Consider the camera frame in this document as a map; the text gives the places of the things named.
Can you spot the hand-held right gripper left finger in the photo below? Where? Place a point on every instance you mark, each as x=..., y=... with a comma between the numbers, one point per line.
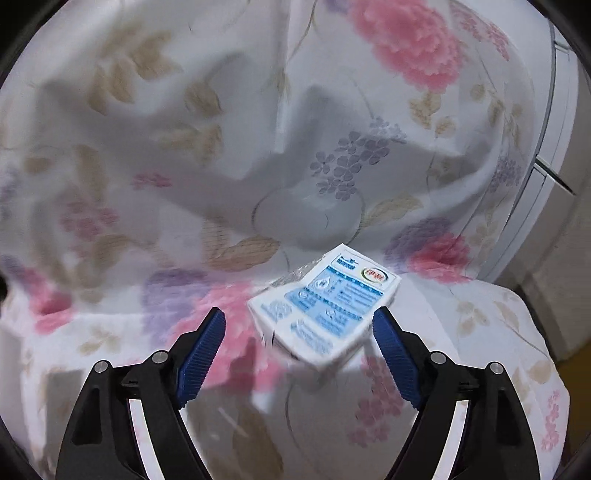
x=203, y=355

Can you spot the white and blue carton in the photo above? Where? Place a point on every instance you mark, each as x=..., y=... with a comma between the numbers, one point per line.
x=323, y=304

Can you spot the floral printed cloth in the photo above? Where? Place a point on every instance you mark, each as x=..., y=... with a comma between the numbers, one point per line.
x=184, y=184

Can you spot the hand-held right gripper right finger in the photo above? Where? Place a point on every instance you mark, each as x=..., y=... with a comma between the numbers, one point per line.
x=392, y=355

